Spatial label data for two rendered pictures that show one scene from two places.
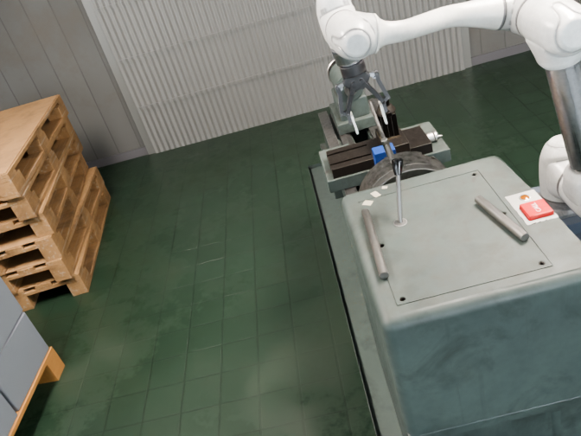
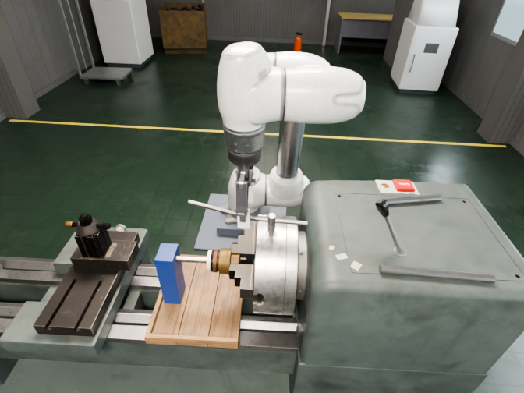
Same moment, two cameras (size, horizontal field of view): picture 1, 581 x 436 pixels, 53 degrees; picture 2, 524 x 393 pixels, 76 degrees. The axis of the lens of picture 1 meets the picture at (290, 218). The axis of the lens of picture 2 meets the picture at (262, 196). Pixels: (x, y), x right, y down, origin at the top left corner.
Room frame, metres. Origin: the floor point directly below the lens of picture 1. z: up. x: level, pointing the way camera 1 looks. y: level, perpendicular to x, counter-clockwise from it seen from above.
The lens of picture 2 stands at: (1.65, 0.36, 1.92)
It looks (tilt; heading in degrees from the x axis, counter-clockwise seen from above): 37 degrees down; 267
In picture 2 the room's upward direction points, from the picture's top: 2 degrees clockwise
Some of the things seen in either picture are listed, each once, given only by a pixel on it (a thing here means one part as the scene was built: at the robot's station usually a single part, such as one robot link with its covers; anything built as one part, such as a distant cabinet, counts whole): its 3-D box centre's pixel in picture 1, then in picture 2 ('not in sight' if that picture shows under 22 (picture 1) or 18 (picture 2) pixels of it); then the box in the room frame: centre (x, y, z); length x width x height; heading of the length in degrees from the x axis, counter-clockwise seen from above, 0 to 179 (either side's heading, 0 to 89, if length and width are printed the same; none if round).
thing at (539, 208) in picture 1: (536, 210); (403, 185); (1.11, -0.58, 1.26); 0.06 x 0.06 x 0.02; 86
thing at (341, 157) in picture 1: (377, 151); (93, 276); (2.20, -0.44, 0.95); 0.43 x 0.18 x 0.04; 86
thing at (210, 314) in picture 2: not in sight; (201, 295); (1.82, -0.40, 0.88); 0.36 x 0.30 x 0.04; 86
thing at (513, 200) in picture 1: (531, 215); (394, 192); (1.13, -0.58, 1.23); 0.13 x 0.08 x 0.06; 176
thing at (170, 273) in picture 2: (387, 174); (171, 274); (1.91, -0.41, 1.00); 0.08 x 0.06 x 0.23; 86
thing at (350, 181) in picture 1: (381, 156); (87, 280); (2.25, -0.47, 0.89); 0.53 x 0.30 x 0.06; 86
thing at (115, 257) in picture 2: (392, 140); (105, 254); (2.17, -0.51, 1.00); 0.20 x 0.10 x 0.05; 176
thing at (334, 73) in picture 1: (347, 93); not in sight; (2.77, -0.47, 1.01); 0.30 x 0.20 x 0.29; 176
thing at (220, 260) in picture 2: not in sight; (225, 260); (1.72, -0.40, 1.08); 0.09 x 0.09 x 0.09; 86
